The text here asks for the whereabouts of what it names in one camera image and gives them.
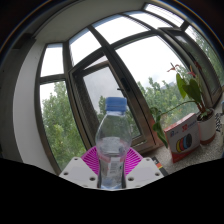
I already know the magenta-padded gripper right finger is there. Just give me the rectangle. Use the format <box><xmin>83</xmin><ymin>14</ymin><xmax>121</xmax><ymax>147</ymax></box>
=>
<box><xmin>124</xmin><ymin>146</ymin><xmax>165</xmax><ymax>190</ymax></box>

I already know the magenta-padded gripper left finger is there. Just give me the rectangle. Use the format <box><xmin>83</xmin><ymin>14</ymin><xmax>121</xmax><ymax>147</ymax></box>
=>
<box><xmin>59</xmin><ymin>145</ymin><xmax>102</xmax><ymax>190</ymax></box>

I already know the clear blue-capped water bottle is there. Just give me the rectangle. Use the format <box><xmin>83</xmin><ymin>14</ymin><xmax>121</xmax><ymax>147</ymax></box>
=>
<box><xmin>95</xmin><ymin>96</ymin><xmax>133</xmax><ymax>191</ymax></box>

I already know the dark box with colourful stripes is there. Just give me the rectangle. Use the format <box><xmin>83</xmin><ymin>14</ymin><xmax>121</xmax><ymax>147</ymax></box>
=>
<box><xmin>151</xmin><ymin>155</ymin><xmax>170</xmax><ymax>177</ymax></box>

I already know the red white spool-print box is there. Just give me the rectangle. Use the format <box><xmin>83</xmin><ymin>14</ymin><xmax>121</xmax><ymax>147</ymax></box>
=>
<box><xmin>163</xmin><ymin>112</ymin><xmax>202</xmax><ymax>164</ymax></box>

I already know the potted plant in white pot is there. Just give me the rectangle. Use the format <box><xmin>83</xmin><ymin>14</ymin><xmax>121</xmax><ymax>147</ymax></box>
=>
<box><xmin>149</xmin><ymin>61</ymin><xmax>218</xmax><ymax>150</ymax></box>

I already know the metal-framed window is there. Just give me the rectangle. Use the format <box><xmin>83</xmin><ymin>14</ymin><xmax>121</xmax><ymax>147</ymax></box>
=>
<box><xmin>33</xmin><ymin>3</ymin><xmax>224</xmax><ymax>172</ymax></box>

